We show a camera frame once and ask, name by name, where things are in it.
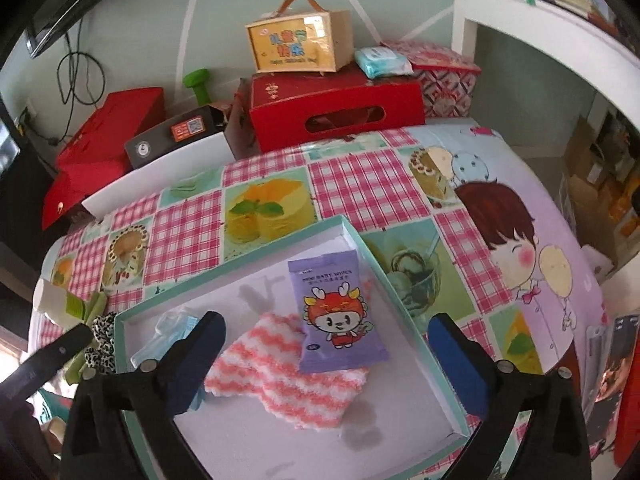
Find light green cloth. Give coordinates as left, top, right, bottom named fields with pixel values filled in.
left=64, top=292, right=108, bottom=386

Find red stool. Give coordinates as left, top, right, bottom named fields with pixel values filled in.
left=612, top=390, right=640, bottom=466

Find purple baby wipes packet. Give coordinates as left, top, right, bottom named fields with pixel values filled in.
left=287, top=254, right=390, bottom=373

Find teal shallow cardboard box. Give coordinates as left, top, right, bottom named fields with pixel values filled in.
left=114, top=214, right=471, bottom=480

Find black monitor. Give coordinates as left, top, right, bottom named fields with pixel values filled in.
left=24, top=0, right=116, bottom=58

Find pink striped fluffy cloth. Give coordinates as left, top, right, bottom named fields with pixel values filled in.
left=204, top=311, right=371, bottom=431

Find green dumbbell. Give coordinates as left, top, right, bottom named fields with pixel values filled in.
left=182, top=67, right=211, bottom=108

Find red box with handle slot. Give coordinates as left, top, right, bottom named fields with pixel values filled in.
left=248, top=67, right=427, bottom=155

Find green tissue pack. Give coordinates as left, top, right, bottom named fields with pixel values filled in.
left=34, top=280, right=86, bottom=322

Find blue face mask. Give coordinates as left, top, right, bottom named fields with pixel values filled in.
left=131, top=310, right=208, bottom=411

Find black cable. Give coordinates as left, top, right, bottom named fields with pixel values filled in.
left=56, top=35, right=106, bottom=106

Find yellow gift box with handle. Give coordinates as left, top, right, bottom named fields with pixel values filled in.
left=245, top=0, right=353, bottom=77

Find white chair back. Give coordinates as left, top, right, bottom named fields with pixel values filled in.
left=81, top=147, right=236, bottom=216

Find blue wet wipes pack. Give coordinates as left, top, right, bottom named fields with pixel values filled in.
left=354, top=46, right=415, bottom=80

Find cardboard boxes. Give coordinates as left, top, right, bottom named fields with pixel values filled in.
left=562, top=110, right=640, bottom=281

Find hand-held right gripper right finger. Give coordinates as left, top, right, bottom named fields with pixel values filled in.
left=427, top=313, right=606, bottom=480

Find smartphone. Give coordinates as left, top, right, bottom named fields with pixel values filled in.
left=582, top=312, right=640, bottom=443

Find black cardboard box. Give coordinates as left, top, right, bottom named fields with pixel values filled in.
left=124, top=102, right=258, bottom=171

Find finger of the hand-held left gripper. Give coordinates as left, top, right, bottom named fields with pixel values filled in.
left=30, top=323, right=95, bottom=386

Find leopard print scrunchie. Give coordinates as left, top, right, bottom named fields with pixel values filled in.
left=82, top=312, right=118, bottom=376

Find red paper gift bag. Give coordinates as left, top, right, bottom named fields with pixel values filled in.
left=55, top=87, right=166, bottom=176
left=41, top=170, right=126, bottom=232

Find printed checkered tablecloth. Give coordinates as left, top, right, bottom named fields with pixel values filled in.
left=30, top=122, right=608, bottom=480

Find black cabinet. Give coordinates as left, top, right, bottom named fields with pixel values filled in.
left=0, top=100, right=56, bottom=241

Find white desk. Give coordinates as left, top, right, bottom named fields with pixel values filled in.
left=450, top=0, right=640, bottom=131

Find red patterned box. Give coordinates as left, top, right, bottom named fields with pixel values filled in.
left=382, top=40, right=483, bottom=120

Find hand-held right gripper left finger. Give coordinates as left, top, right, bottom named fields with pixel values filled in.
left=60, top=311, right=227, bottom=480

